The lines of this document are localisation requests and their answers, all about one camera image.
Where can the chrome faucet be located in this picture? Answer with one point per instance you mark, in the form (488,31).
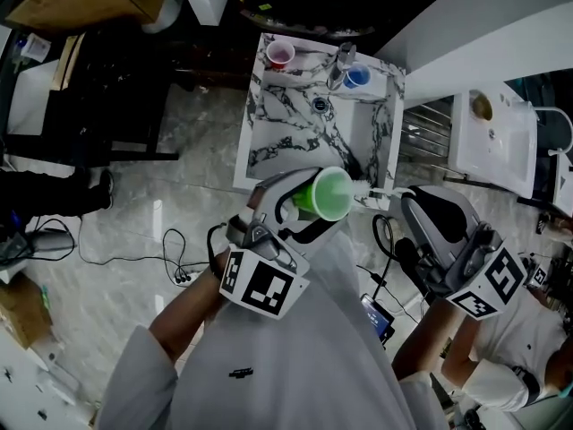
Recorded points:
(340,65)

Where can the brown cardboard piece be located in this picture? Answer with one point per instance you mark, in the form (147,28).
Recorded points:
(67,61)

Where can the metal bar rack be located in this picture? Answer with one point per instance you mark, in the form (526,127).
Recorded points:
(427,137)

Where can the marble pattern sink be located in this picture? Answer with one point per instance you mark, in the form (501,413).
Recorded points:
(304,132)

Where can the white bottle brush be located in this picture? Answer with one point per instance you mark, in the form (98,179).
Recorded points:
(358,189)

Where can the grey handheld device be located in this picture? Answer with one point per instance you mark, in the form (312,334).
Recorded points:
(49,240)

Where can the brown round dish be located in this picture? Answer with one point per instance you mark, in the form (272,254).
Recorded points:
(481,105)

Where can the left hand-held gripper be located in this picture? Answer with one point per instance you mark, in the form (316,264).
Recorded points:
(264,285)

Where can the white flat box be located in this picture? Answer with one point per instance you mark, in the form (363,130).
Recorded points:
(31,97)

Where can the white power strip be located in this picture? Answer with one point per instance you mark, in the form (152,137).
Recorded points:
(181,279)

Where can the black table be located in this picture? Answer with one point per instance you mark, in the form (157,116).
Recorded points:
(112,114)

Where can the green plastic cup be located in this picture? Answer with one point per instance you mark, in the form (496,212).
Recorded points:
(329,197)

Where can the blue plastic cup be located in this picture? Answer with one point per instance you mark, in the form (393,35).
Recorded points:
(356,76)

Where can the black device with blue screen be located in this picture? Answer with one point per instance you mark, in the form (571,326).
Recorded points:
(378,316)

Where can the white ceramic sink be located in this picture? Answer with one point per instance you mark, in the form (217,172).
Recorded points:
(506,150)

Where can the white curved pipe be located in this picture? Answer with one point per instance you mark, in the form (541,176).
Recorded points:
(564,119)

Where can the white plastic roll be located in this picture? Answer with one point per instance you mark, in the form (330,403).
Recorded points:
(161,14)

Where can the clear plastic container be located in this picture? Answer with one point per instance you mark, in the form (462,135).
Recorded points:
(36,45)

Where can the person's right forearm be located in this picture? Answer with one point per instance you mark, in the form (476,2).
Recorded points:
(425,343)

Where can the person's white shirt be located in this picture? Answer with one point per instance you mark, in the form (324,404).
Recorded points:
(291,365)

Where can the red plastic cup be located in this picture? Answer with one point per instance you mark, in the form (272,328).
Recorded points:
(280,54)

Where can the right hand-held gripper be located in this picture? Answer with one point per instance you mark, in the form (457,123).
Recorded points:
(492,280)

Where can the small brown cardboard box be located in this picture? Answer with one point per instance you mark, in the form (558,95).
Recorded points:
(22,312)

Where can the round sink drain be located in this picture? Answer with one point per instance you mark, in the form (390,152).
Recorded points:
(320,104)

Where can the person's left forearm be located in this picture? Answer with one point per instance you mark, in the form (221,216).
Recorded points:
(188,316)

